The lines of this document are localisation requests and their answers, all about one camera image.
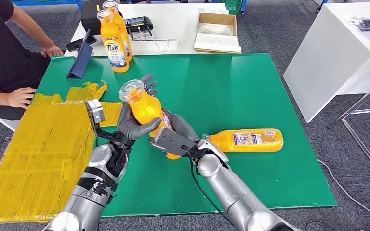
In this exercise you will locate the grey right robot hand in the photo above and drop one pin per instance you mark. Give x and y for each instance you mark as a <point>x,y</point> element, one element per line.
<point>183,126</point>

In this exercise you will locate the person's right hand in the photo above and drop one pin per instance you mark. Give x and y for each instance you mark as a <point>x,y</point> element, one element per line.
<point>20,97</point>

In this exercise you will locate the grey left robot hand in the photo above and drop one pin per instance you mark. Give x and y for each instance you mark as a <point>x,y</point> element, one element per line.
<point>130,127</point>

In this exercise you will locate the person's left hand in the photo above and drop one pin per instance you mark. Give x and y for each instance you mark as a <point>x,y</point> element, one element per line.
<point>51,51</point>

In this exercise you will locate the orange detergent bottle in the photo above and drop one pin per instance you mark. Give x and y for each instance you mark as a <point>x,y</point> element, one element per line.
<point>143,108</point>
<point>114,47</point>
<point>252,145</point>
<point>122,25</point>

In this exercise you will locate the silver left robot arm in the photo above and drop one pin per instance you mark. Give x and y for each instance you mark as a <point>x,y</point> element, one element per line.
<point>92,191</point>

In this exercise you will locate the person's left forearm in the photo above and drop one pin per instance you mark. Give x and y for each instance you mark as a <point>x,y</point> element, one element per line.
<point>33,27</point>

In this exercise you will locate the black smartphone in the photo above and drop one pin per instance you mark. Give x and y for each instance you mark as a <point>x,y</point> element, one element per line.
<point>76,45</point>

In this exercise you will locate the white seat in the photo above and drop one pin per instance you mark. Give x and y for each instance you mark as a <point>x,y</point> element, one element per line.
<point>8,124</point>

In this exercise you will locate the tablet in blue case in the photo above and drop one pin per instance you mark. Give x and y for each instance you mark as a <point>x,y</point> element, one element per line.
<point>80,62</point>

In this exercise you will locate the green table mat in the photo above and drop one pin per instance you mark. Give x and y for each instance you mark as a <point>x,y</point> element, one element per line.
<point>204,89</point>

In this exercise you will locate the person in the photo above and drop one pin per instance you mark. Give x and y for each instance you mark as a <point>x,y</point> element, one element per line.
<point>3,47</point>

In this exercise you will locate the black carry case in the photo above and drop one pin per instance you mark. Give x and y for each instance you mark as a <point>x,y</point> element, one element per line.
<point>91,16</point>

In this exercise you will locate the yellow taped plastic sheet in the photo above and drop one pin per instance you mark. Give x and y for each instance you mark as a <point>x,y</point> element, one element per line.
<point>28,165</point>

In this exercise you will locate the clear acrylic stand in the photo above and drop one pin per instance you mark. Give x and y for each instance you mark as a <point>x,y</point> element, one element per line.
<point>154,46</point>

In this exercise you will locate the white foam sheet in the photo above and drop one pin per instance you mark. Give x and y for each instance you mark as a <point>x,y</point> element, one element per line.
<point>217,42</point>

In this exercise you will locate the black remote controller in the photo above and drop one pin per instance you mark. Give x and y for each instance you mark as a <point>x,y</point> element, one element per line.
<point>140,25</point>

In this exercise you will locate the white round pouch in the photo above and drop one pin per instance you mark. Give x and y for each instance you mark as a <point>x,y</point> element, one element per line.
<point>215,29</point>

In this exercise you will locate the white table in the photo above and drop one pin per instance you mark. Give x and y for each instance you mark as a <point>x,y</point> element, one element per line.
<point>178,20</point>

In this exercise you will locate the cardboard box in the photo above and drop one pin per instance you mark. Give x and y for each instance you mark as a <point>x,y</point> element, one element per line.
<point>217,17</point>

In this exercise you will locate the green plastic crate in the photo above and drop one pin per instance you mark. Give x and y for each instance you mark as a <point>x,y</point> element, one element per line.
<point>233,6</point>

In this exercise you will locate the white desk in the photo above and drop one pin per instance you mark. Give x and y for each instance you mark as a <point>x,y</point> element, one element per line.
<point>325,59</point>

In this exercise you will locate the printed leaflet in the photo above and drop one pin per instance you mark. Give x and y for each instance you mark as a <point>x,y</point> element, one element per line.
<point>367,28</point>

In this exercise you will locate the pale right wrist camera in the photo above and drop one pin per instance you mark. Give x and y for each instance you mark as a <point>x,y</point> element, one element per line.
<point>172,142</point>

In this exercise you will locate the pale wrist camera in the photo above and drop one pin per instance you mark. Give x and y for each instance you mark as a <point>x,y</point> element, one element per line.
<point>172,142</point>
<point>95,110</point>

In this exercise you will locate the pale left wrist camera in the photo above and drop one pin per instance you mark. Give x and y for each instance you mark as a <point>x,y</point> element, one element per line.
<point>95,110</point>

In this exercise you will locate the blue metal post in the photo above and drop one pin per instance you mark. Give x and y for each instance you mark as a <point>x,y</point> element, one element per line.
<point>243,6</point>

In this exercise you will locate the metal desk frame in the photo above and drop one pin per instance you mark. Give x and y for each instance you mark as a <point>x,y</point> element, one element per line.
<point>359,102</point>

